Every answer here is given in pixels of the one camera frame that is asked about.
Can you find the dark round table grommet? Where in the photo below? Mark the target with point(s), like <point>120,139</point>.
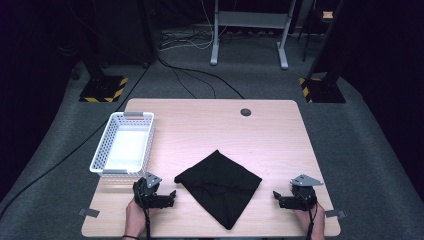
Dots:
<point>245,112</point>

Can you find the grey metal desk frame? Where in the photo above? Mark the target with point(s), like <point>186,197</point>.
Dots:
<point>253,20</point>

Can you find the grey tape tab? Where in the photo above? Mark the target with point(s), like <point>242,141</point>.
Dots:
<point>335,213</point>
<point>88,212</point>

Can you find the black stand with striped base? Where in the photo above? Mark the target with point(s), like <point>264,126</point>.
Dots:
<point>321,90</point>
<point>103,88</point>

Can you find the small orange tag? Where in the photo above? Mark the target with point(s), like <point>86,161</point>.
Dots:
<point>328,14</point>

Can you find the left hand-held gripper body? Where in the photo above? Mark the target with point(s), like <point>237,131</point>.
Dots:
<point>146,193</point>

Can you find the black t-shirt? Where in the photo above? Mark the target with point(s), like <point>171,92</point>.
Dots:
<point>220,186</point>

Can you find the white perforated plastic basket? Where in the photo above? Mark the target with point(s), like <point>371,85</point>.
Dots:
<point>126,146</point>

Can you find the black wristband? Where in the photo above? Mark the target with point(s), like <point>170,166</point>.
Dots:
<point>130,237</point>

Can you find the person's right hand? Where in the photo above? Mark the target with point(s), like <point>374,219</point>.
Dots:
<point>315,221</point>

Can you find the person's left hand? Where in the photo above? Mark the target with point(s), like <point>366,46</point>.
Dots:
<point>136,218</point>

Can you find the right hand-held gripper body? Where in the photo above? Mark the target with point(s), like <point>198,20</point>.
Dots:
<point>303,195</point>

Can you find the dark cabinet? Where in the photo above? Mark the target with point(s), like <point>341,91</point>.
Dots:
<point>123,30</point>

